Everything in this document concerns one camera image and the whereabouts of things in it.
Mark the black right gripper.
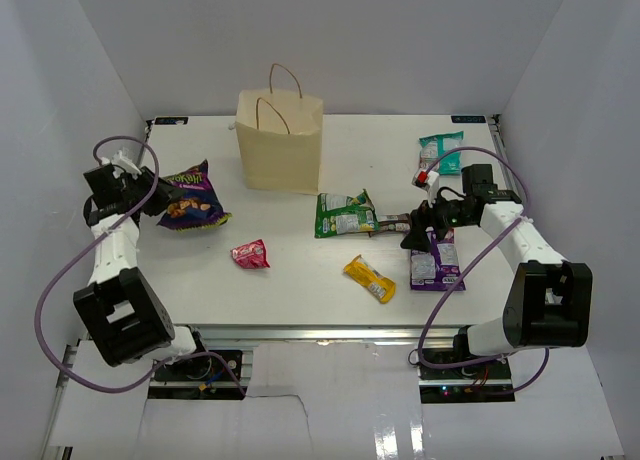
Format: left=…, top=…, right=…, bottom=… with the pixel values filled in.
left=401, top=186, right=476, bottom=253

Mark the brown chocolate bar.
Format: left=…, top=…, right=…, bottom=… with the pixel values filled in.
left=368, top=213, right=411, bottom=237

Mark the purple snack bag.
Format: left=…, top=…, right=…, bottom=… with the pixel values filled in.
left=157, top=159, right=232, bottom=231

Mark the yellow snack bar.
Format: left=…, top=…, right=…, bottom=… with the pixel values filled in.
left=343, top=255, right=396, bottom=304

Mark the green snack packet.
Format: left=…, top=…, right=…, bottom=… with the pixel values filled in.
left=314, top=189, right=379, bottom=239

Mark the red candy packet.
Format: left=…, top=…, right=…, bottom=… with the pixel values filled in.
left=230, top=239, right=270, bottom=269

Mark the beige paper bag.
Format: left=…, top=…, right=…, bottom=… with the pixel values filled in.
left=235, top=84, right=324, bottom=195

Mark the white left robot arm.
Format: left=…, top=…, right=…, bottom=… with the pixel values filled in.
left=73, top=160, right=212, bottom=379

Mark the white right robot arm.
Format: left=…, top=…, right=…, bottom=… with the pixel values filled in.
left=401, top=164, right=593, bottom=379

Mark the purple white snack packet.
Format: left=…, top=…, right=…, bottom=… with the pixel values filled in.
left=409, top=230, right=461, bottom=292

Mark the teal snack packet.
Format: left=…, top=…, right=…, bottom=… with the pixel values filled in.
left=418, top=131, right=464, bottom=176

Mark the white cardboard front panel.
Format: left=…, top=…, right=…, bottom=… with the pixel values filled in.
left=50, top=342, right=623, bottom=459

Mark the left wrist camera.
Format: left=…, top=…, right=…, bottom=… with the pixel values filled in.
left=98, top=150, right=141, bottom=178

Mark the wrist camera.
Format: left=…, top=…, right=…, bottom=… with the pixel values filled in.
left=98, top=150, right=141, bottom=178
left=411, top=168, right=440, bottom=196

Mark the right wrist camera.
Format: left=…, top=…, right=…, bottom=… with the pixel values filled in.
left=411, top=168, right=440, bottom=196

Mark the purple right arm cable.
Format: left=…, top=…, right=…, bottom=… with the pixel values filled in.
left=408, top=146, right=550, bottom=397

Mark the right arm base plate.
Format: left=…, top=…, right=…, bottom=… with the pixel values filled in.
left=417, top=339, right=514, bottom=401

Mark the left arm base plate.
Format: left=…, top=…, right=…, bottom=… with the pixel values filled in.
left=152, top=340, right=245, bottom=384

